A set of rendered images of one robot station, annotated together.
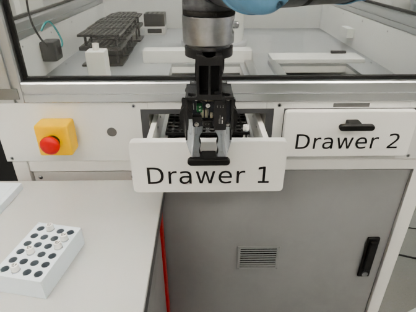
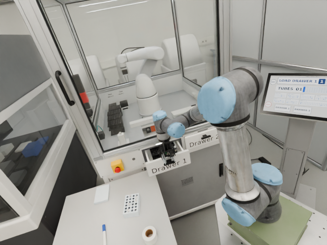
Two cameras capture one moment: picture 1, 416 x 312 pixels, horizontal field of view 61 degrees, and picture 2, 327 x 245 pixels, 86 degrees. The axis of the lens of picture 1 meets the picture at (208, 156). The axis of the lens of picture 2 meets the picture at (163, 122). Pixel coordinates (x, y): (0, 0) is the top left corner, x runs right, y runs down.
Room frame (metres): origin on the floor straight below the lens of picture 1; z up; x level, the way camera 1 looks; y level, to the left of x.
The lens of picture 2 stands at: (-0.28, 0.11, 1.65)
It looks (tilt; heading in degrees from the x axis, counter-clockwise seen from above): 29 degrees down; 352
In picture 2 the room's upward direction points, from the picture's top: 12 degrees counter-clockwise
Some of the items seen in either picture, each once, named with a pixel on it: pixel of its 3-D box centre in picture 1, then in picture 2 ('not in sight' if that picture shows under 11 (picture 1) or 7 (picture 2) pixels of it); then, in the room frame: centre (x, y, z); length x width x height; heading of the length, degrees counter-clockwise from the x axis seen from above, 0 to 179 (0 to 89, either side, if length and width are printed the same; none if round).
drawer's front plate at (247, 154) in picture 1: (208, 165); (168, 163); (0.58, 0.00, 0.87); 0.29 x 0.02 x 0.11; 91
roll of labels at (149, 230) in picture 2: not in sight; (150, 235); (0.23, 0.21, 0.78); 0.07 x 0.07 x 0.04
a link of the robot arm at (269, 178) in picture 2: not in sight; (263, 182); (0.13, -0.31, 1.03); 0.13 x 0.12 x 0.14; 112
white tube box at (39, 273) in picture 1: (42, 257); (132, 205); (0.44, 0.28, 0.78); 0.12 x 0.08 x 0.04; 170
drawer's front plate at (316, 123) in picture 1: (347, 133); (203, 138); (0.72, -0.31, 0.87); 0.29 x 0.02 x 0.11; 91
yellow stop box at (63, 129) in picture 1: (56, 137); (117, 166); (0.70, 0.33, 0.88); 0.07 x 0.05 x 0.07; 91
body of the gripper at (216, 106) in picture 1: (208, 86); (166, 146); (0.53, 0.00, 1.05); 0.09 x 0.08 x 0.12; 1
